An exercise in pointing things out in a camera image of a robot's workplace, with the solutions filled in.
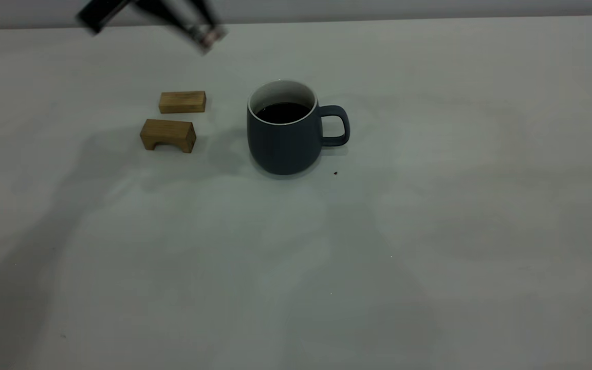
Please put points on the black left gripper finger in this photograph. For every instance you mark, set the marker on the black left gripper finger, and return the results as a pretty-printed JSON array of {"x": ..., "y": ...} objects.
[{"x": 102, "y": 13}]

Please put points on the dark grey ceramic mug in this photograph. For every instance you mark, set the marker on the dark grey ceramic mug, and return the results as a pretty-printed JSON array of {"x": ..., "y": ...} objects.
[{"x": 283, "y": 149}]

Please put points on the black coffee liquid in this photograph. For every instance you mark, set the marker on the black coffee liquid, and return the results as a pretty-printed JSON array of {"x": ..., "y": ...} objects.
[{"x": 281, "y": 113}]

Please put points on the flat wooden block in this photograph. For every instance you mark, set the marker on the flat wooden block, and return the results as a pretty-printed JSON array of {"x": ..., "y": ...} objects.
[{"x": 183, "y": 102}]

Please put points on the arched wooden block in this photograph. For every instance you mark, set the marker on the arched wooden block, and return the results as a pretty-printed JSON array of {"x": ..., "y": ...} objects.
[{"x": 170, "y": 134}]

